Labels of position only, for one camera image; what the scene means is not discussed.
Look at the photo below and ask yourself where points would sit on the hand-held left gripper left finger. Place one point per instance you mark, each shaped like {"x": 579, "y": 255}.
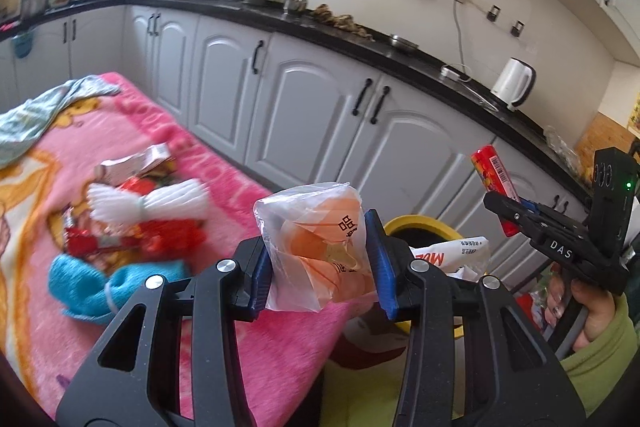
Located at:
{"x": 261, "y": 272}

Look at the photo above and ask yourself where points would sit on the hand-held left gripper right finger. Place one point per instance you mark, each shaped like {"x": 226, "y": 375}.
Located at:
{"x": 382, "y": 267}

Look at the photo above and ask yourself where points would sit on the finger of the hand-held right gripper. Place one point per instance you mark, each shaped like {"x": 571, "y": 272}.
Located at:
{"x": 531, "y": 208}
{"x": 500, "y": 204}

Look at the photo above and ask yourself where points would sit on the red snack tube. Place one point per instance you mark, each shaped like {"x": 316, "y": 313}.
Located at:
{"x": 492, "y": 167}

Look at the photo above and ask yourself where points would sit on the clear plastic bag orange contents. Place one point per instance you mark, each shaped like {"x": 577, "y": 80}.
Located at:
{"x": 310, "y": 247}

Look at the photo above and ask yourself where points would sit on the yellow trash bin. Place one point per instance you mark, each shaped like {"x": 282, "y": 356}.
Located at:
{"x": 415, "y": 222}

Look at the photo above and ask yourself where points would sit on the white packet red print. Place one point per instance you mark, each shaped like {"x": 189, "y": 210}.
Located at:
{"x": 450, "y": 252}

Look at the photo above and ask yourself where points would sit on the red wrappers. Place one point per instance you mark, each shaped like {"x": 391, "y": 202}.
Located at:
{"x": 170, "y": 238}

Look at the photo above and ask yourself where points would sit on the blue knit cloth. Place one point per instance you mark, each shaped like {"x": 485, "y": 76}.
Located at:
{"x": 80, "y": 287}

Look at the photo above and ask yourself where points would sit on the person's right forearm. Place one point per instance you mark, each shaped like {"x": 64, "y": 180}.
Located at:
{"x": 605, "y": 372}

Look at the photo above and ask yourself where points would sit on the person's right hand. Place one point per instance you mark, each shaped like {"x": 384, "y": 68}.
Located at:
{"x": 595, "y": 317}

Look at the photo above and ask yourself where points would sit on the wooden cutting board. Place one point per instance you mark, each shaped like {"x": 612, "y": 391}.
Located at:
{"x": 600, "y": 142}

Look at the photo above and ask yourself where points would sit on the pink printed blanket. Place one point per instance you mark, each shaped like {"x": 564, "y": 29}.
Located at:
{"x": 280, "y": 347}

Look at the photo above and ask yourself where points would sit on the red round bin base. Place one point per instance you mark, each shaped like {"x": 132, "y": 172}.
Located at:
{"x": 370, "y": 354}

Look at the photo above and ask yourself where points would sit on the white electric kettle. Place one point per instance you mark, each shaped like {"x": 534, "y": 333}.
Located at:
{"x": 511, "y": 82}

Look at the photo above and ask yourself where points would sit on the white power strip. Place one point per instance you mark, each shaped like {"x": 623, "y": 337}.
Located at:
{"x": 452, "y": 72}

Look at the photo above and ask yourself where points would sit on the white base cabinets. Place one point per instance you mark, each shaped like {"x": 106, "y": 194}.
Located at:
{"x": 310, "y": 107}

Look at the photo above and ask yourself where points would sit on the steel bowl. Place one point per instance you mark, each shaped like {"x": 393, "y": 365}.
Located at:
{"x": 402, "y": 42}

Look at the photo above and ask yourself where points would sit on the black kitchen countertop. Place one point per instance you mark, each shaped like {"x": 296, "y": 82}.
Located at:
{"x": 350, "y": 49}

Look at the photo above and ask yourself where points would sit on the pile of brown dried food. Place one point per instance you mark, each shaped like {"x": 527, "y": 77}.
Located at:
{"x": 345, "y": 23}

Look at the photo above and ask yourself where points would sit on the steel teapot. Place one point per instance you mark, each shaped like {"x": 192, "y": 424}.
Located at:
{"x": 296, "y": 2}

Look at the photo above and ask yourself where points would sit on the light blue-green cloth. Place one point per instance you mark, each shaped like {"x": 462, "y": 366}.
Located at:
{"x": 30, "y": 122}

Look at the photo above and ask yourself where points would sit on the teal hanging bag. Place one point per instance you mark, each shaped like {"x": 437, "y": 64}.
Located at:
{"x": 22, "y": 46}

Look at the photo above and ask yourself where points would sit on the steel cooking pot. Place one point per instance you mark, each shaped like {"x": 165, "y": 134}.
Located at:
{"x": 35, "y": 2}

